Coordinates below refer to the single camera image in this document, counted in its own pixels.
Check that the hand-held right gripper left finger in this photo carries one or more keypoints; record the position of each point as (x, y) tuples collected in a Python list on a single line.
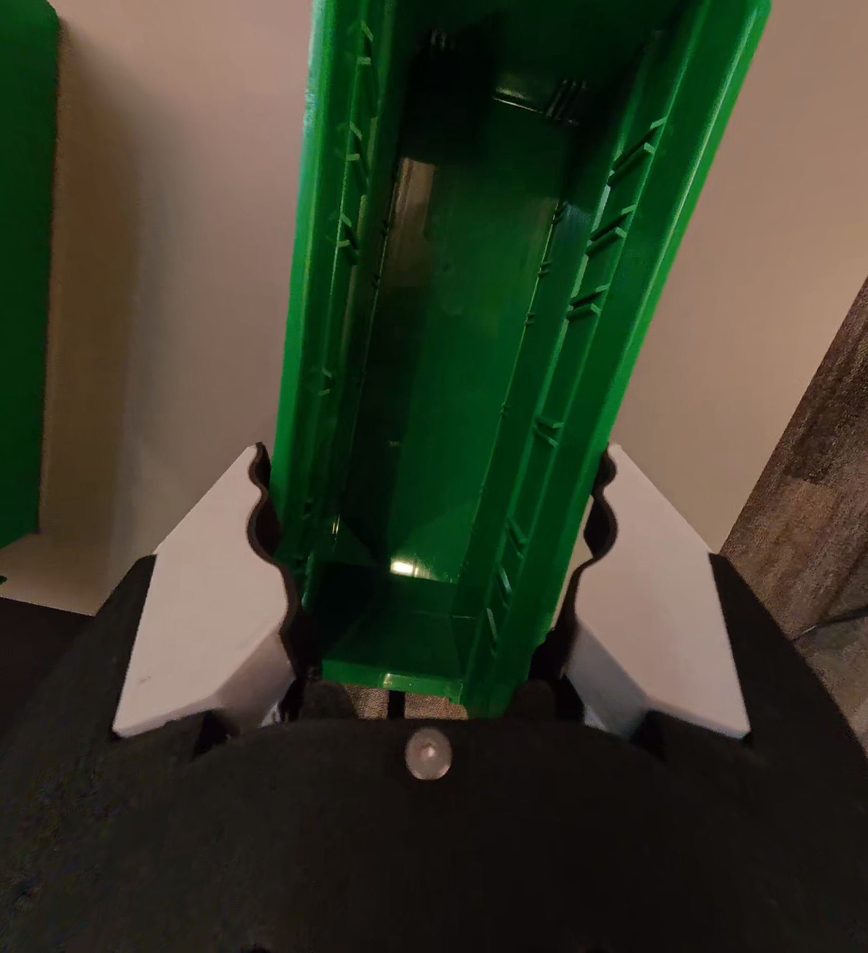
[(203, 595)]

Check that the green plastic bin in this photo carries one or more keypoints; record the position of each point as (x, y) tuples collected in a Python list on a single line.
[(2, 298), (463, 372)]

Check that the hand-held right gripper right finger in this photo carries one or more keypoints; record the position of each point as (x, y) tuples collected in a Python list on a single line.
[(657, 595)]

